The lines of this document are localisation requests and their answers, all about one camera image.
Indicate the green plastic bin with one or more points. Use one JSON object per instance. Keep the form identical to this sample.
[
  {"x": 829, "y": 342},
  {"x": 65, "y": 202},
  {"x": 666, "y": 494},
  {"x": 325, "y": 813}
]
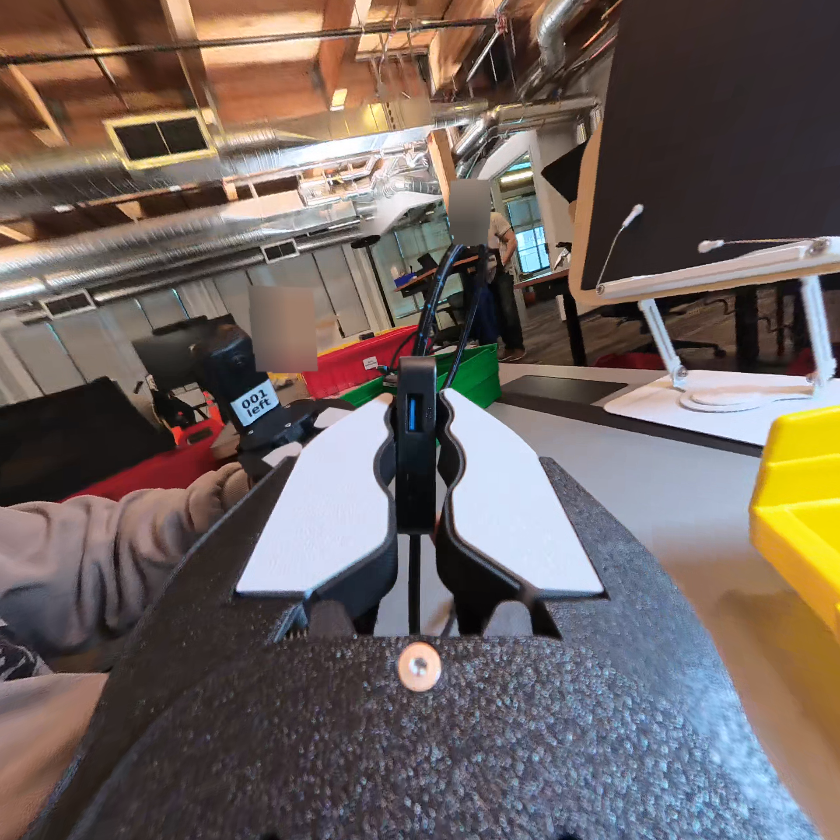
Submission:
[{"x": 479, "y": 380}]

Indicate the silver air duct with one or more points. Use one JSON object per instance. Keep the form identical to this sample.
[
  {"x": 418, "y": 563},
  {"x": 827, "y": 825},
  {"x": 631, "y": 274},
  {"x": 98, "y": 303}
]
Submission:
[{"x": 131, "y": 256}]

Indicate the black monitor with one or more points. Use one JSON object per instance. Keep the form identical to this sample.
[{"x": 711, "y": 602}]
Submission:
[{"x": 164, "y": 348}]

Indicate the person's left forearm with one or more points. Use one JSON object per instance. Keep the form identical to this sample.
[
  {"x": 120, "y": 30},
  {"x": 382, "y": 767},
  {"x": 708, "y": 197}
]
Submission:
[{"x": 98, "y": 558}]

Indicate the person's own lap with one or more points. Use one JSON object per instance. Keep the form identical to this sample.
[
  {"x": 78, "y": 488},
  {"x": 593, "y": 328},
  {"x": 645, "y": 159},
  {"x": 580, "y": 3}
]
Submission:
[{"x": 39, "y": 754}]

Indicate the ceiling vent grille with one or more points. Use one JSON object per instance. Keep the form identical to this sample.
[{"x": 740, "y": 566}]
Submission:
[{"x": 161, "y": 138}]

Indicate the yellow plastic bin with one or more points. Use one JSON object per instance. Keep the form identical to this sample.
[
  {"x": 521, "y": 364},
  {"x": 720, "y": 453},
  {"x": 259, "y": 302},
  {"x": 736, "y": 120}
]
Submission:
[{"x": 800, "y": 525}]

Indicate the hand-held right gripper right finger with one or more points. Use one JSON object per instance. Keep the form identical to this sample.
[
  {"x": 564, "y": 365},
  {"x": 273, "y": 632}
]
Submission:
[{"x": 518, "y": 512}]

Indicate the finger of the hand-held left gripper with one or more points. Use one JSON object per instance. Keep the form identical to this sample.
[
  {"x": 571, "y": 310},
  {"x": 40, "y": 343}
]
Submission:
[
  {"x": 336, "y": 417},
  {"x": 282, "y": 455}
]

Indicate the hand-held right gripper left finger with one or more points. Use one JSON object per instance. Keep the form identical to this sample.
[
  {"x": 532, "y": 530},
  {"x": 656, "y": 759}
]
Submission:
[{"x": 321, "y": 512}]

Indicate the red plastic bin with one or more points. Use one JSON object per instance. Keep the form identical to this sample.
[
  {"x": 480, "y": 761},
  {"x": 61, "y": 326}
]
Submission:
[
  {"x": 151, "y": 466},
  {"x": 354, "y": 361}
]

